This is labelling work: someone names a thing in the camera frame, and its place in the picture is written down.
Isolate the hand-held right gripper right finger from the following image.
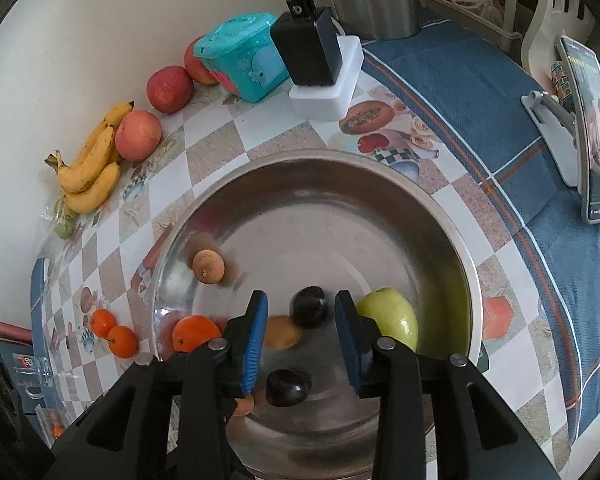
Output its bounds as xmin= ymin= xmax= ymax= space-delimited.
xmin=334 ymin=290 xmax=563 ymax=480

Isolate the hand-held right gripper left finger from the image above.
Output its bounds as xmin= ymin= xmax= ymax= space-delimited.
xmin=45 ymin=290 xmax=270 ymax=480

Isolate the small brown round fruit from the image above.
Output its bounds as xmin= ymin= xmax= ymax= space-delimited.
xmin=265 ymin=315 xmax=302 ymax=351
xmin=192 ymin=248 xmax=226 ymax=286

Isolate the green apple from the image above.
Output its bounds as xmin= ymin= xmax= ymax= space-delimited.
xmin=356 ymin=287 xmax=419 ymax=353

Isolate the dark purple plum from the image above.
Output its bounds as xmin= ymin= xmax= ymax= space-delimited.
xmin=265 ymin=368 xmax=312 ymax=407
xmin=291 ymin=286 xmax=328 ymax=329

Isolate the large orange tangerine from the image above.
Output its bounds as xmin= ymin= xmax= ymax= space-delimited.
xmin=172 ymin=315 xmax=223 ymax=356

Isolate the large steel bowl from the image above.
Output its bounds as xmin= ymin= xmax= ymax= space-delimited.
xmin=151 ymin=149 xmax=483 ymax=480

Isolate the bag of green fruits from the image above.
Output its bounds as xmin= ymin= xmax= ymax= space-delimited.
xmin=42 ymin=197 xmax=83 ymax=240

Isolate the clear packet with orange pieces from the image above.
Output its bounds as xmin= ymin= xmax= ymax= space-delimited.
xmin=34 ymin=405 xmax=68 ymax=441

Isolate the clear acrylic holder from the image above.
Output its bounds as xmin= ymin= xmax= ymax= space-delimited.
xmin=12 ymin=352 xmax=56 ymax=401

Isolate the red strip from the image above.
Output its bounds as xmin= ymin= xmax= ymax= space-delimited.
xmin=0 ymin=314 xmax=33 ymax=347

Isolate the small orange tangerine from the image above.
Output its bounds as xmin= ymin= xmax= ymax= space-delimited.
xmin=90 ymin=308 xmax=118 ymax=337
xmin=106 ymin=325 xmax=139 ymax=359

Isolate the yellow banana bunch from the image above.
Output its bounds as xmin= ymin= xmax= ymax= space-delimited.
xmin=44 ymin=101 xmax=135 ymax=214

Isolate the pale red apple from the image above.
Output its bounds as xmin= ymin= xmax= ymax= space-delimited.
xmin=115 ymin=110 xmax=163 ymax=162

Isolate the dark red apple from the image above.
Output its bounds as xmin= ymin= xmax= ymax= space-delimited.
xmin=184 ymin=36 xmax=220 ymax=86
xmin=146 ymin=65 xmax=195 ymax=114

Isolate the blue plaid cloth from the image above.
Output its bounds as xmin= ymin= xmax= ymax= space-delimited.
xmin=362 ymin=7 xmax=600 ymax=441

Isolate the teal plastic container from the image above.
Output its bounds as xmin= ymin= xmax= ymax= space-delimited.
xmin=194 ymin=11 xmax=291 ymax=102

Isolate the white phone stand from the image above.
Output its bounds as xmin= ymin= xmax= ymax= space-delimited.
xmin=521 ymin=90 xmax=583 ymax=189

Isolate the smartphone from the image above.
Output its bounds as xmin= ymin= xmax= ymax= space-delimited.
xmin=555 ymin=35 xmax=600 ymax=224

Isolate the colourful patterned box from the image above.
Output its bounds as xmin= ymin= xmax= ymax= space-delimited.
xmin=550 ymin=60 xmax=576 ymax=111

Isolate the steel kettle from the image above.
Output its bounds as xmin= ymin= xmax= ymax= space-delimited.
xmin=322 ymin=0 xmax=422 ymax=41

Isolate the pink plastic bag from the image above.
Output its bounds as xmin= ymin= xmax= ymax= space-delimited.
xmin=432 ymin=0 xmax=505 ymax=28

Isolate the white plastic rack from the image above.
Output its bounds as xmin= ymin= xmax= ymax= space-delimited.
xmin=420 ymin=0 xmax=600 ymax=78

